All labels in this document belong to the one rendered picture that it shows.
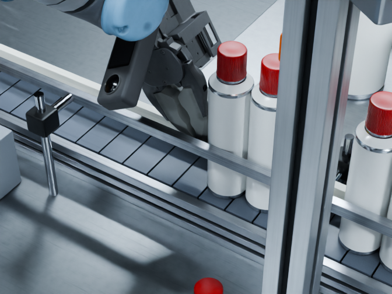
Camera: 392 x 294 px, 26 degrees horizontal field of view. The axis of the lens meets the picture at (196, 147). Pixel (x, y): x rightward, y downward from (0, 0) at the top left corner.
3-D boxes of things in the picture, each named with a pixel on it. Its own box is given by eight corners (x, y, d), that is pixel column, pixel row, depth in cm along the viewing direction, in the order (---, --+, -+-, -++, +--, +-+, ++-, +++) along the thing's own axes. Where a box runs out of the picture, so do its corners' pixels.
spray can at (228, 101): (256, 181, 106) (265, 45, 93) (234, 205, 103) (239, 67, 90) (221, 165, 108) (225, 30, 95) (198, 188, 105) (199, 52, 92)
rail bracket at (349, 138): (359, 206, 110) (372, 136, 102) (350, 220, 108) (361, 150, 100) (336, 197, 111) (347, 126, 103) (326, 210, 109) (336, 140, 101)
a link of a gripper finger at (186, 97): (247, 125, 105) (216, 60, 102) (221, 151, 102) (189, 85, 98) (227, 127, 108) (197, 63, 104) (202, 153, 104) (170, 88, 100)
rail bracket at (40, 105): (90, 172, 115) (79, 73, 104) (55, 204, 110) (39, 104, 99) (71, 163, 116) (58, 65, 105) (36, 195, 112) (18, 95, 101)
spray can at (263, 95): (294, 192, 105) (308, 55, 91) (276, 219, 101) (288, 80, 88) (256, 178, 107) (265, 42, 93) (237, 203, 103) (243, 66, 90)
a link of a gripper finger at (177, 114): (228, 126, 108) (197, 63, 104) (203, 153, 104) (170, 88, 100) (209, 129, 110) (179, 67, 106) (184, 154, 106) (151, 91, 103)
